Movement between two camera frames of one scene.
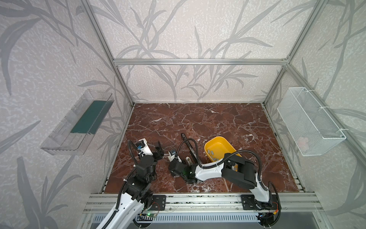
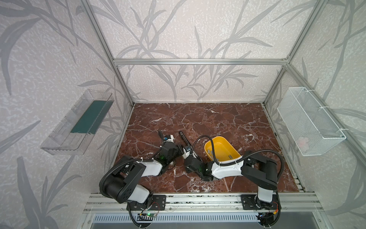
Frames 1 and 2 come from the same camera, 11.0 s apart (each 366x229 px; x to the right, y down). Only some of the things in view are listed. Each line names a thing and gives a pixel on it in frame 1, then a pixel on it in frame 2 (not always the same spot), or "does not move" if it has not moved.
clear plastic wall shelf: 73,134 does not move
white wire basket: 313,132 does not move
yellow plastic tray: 216,147 does not move
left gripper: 156,151 to 166,142
